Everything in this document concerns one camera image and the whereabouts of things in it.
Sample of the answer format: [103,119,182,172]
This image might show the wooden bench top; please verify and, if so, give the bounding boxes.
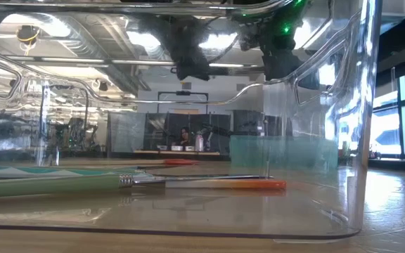
[134,150,221,157]

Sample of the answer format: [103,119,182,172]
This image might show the person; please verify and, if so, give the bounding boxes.
[178,126,193,147]

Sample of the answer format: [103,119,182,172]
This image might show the white bottle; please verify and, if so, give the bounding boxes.
[194,131,205,152]

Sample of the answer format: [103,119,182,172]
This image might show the red spatula wooden handle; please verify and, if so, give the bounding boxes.
[135,158,200,167]

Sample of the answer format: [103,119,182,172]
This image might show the dark cabinet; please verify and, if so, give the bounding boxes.
[232,109,291,138]

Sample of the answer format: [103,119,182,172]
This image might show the dark shelving unit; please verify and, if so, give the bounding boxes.
[144,111,232,153]

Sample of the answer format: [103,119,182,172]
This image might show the clear plastic container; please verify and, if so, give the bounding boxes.
[0,0,383,244]

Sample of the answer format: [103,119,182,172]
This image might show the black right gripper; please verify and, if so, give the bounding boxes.
[239,0,320,89]

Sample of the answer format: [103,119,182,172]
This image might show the teal plastic container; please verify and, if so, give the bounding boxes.
[229,135,339,170]

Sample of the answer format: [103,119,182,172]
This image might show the black yellow ceiling reel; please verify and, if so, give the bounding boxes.
[15,24,41,46]

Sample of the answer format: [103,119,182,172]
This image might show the blue white striped knife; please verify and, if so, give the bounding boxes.
[0,165,154,180]

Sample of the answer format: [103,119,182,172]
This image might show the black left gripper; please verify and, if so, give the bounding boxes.
[137,13,212,82]

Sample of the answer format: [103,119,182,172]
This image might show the orange handle knife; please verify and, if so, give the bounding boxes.
[202,179,288,191]

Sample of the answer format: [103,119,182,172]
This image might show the green handle knife cream blade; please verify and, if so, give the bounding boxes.
[0,174,224,200]

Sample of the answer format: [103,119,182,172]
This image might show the large window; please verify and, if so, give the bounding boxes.
[328,66,405,157]

